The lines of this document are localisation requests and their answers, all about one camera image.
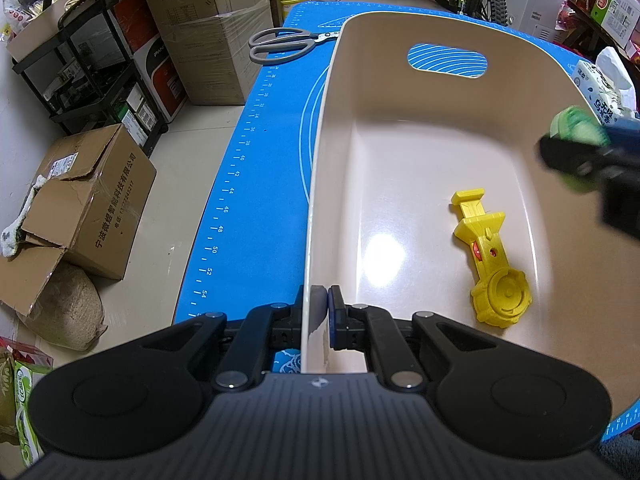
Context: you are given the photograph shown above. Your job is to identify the white chest freezer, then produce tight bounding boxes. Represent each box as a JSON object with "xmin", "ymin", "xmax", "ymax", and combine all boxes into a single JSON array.
[{"xmin": 515, "ymin": 0, "xmax": 583, "ymax": 48}]

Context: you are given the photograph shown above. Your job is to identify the torn cardboard box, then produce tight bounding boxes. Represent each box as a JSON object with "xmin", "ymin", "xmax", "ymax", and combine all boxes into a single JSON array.
[{"xmin": 0, "ymin": 123, "xmax": 158, "ymax": 319}]

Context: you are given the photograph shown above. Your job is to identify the white tissue pack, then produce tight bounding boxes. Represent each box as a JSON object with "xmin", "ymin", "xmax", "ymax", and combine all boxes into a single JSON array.
[{"xmin": 570, "ymin": 46, "xmax": 640, "ymax": 126}]

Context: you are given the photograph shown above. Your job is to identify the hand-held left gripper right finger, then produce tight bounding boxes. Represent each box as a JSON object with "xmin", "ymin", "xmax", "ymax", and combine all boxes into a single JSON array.
[{"xmin": 326, "ymin": 284, "xmax": 501, "ymax": 392}]

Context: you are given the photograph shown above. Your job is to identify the grey handled scissors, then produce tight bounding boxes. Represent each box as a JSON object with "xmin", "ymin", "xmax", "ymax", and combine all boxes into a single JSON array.
[{"xmin": 247, "ymin": 27, "xmax": 342, "ymax": 65}]

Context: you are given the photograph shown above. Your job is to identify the green printed package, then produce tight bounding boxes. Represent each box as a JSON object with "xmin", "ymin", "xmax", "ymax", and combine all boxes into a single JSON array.
[{"xmin": 0, "ymin": 345, "xmax": 54, "ymax": 467}]

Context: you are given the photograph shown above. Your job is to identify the pale green round container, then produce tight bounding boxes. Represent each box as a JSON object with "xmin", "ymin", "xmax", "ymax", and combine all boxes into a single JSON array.
[{"xmin": 549, "ymin": 105, "xmax": 608, "ymax": 192}]

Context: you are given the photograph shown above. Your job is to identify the green and white carton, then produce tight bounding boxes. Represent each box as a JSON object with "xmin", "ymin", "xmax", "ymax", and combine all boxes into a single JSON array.
[{"xmin": 590, "ymin": 0, "xmax": 640, "ymax": 54}]

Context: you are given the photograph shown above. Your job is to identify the beige storage basket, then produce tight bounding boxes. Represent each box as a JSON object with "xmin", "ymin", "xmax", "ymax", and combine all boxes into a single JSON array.
[{"xmin": 5, "ymin": 0, "xmax": 99, "ymax": 62}]

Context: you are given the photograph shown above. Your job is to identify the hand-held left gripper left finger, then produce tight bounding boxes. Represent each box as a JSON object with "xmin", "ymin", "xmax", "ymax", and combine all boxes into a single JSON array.
[{"xmin": 132, "ymin": 285, "xmax": 307, "ymax": 392}]

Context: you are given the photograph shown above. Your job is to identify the yellow plastic toy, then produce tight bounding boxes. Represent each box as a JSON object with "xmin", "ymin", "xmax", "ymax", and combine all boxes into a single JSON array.
[{"xmin": 451, "ymin": 188, "xmax": 534, "ymax": 329}]

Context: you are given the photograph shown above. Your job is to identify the black utility cart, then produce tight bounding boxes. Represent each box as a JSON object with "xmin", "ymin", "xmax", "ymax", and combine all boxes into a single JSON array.
[{"xmin": 11, "ymin": 0, "xmax": 169, "ymax": 159}]

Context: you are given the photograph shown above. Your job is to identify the blue silicone mat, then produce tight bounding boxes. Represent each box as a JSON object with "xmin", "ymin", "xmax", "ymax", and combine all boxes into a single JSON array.
[{"xmin": 172, "ymin": 1, "xmax": 640, "ymax": 443}]

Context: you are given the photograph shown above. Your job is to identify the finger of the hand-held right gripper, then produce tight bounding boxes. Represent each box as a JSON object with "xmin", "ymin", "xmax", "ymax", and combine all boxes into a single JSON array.
[
  {"xmin": 539, "ymin": 134, "xmax": 640, "ymax": 235},
  {"xmin": 602, "ymin": 122, "xmax": 640, "ymax": 148}
]

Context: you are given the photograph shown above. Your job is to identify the large wrapped cardboard box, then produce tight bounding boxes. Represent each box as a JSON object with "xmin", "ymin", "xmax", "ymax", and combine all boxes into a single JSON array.
[{"xmin": 160, "ymin": 0, "xmax": 275, "ymax": 107}]

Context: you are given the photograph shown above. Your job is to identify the beige plastic bin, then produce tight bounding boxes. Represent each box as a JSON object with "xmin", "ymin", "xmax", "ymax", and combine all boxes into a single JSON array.
[{"xmin": 301, "ymin": 12, "xmax": 640, "ymax": 421}]

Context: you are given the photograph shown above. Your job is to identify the burlap sack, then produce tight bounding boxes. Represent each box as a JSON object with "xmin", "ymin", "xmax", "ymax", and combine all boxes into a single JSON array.
[{"xmin": 17, "ymin": 262, "xmax": 109, "ymax": 352}]

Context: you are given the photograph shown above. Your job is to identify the red and white box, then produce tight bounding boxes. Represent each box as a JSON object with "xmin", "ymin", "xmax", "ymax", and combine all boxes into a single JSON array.
[{"xmin": 112, "ymin": 0, "xmax": 189, "ymax": 124}]

